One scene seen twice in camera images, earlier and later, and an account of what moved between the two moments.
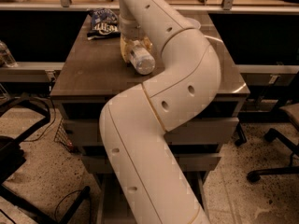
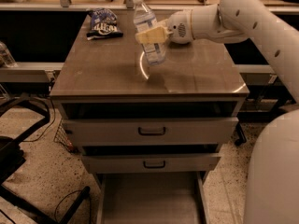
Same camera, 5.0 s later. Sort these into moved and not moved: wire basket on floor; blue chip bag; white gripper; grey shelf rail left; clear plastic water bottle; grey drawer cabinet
Moved: white gripper; clear plastic water bottle
Not moved: wire basket on floor; grey drawer cabinet; blue chip bag; grey shelf rail left
